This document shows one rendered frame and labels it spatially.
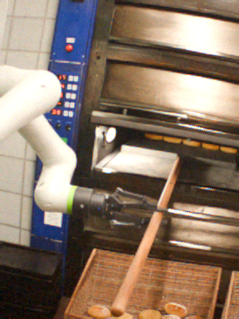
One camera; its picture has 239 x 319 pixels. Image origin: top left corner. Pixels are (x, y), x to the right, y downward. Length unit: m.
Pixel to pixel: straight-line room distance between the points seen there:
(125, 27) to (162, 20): 0.15
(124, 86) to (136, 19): 0.29
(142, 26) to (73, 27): 0.28
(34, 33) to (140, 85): 0.50
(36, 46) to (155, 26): 0.50
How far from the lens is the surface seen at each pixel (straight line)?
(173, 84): 2.57
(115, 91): 2.58
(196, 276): 2.69
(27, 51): 2.69
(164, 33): 2.55
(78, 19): 2.59
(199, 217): 2.24
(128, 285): 1.46
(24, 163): 2.74
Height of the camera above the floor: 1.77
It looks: 12 degrees down
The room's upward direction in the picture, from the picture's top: 7 degrees clockwise
